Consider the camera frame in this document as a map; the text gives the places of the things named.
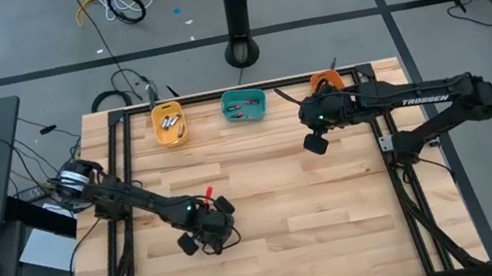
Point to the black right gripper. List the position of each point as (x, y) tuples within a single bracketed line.
[(327, 111)]

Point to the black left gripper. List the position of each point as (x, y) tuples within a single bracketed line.
[(213, 225)]

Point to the black and red battery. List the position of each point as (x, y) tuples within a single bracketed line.
[(237, 115), (254, 101), (234, 107)]

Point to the silver battery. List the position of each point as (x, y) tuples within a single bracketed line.
[(165, 123), (174, 120), (181, 130)]

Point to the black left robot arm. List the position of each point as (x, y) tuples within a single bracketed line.
[(135, 200)]

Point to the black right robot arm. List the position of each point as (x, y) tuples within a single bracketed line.
[(472, 98)]

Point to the orange plastic bin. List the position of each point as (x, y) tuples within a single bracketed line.
[(332, 77)]

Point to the small dark stick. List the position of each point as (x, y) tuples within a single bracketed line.
[(333, 63)]

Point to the teal plastic bin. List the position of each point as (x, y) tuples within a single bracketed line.
[(254, 112)]

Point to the yellow plastic bin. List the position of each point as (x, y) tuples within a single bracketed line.
[(173, 141)]

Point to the black stand pole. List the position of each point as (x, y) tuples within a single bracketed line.
[(236, 2)]

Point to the grey flat sheet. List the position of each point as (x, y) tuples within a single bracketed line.
[(48, 251)]

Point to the black rectangular slab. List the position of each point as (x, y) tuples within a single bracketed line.
[(42, 218)]

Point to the small black plug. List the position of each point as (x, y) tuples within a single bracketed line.
[(47, 128)]

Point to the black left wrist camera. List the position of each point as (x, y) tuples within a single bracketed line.
[(188, 244)]

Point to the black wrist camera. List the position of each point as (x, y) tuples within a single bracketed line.
[(188, 244), (316, 144)]

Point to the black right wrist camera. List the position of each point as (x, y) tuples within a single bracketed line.
[(316, 144)]

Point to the black aluminium table frame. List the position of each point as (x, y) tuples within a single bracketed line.
[(203, 97)]

